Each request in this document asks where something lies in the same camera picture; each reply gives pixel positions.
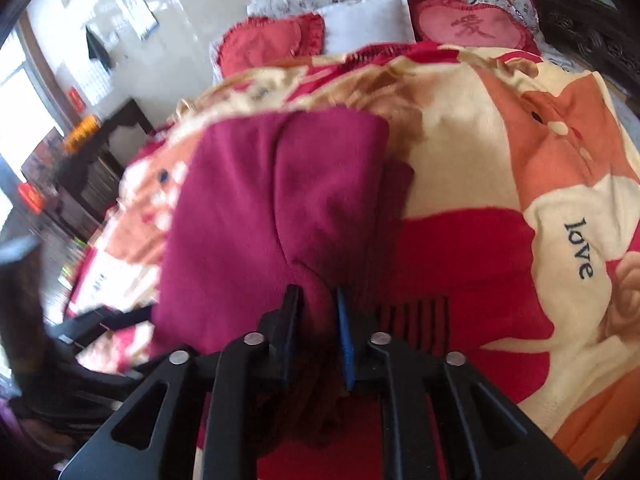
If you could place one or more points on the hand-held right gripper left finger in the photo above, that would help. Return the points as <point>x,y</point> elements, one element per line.
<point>290,320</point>

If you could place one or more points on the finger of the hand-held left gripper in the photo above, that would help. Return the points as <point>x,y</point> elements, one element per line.
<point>100,321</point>

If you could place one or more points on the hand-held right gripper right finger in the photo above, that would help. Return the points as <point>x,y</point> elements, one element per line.
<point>345,340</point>

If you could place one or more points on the maroon fleece pants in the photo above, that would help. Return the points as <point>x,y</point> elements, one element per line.
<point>280,200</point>

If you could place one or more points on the person's left forearm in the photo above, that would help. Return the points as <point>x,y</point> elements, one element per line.
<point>12,425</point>

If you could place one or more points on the green packets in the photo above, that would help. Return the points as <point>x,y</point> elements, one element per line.
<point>72,262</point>

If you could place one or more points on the red plastic container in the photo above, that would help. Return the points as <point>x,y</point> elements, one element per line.
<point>31,196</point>

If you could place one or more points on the dark wooden desk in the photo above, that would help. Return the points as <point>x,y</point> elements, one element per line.
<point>107,160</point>

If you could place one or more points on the framed picture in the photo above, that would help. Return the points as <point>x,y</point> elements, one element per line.
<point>42,155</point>

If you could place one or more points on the printed red cream blanket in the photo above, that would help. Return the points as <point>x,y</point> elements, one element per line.
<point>500,250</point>

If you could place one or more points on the orange object on desk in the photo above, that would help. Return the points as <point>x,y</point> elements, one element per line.
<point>81,134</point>

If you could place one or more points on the window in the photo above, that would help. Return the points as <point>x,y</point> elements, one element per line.
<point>25,100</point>

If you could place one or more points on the small red heart pillow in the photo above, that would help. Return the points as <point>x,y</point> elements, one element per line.
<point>260,47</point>

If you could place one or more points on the white pillow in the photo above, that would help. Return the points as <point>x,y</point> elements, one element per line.
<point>367,22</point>

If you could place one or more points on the large red heart pillow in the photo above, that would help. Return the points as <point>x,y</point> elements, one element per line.
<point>470,25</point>

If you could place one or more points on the dark carved wooden headboard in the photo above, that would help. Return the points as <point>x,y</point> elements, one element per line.
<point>585,30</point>

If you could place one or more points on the small red wall label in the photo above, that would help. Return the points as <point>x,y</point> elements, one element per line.
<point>76,98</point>

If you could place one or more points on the white wall sheet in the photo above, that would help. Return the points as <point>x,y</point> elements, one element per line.
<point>97,85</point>

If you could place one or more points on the black wall-mounted object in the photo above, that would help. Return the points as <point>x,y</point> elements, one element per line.
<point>97,47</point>

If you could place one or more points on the wall calendar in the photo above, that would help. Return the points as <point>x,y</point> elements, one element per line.
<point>137,7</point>

